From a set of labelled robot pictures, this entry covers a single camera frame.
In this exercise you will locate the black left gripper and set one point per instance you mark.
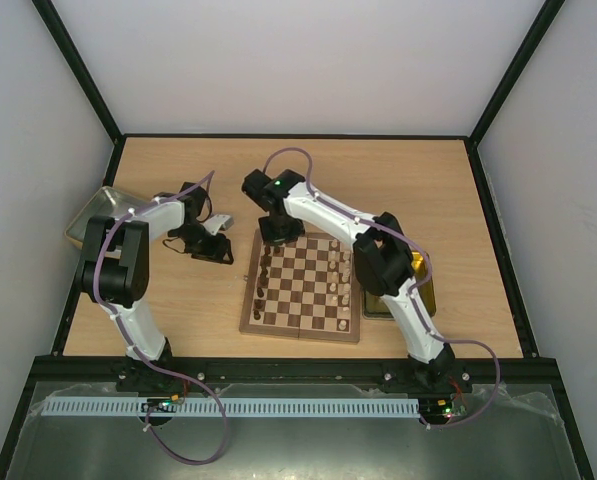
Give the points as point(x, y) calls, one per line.
point(215, 251)

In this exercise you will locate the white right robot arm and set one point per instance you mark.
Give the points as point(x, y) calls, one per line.
point(382, 260)

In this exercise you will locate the black frame rail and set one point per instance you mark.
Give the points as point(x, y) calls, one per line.
point(390, 376)

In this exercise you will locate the white slotted cable duct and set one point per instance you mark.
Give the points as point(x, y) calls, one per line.
point(232, 407)

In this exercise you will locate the silver metal tray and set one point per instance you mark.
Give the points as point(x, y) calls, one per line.
point(108, 202)

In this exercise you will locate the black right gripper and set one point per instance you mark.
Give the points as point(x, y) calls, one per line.
point(281, 235)

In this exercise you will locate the wooden chess board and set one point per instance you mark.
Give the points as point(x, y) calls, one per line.
point(302, 290)

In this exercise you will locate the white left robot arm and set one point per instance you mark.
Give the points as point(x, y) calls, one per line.
point(114, 265)

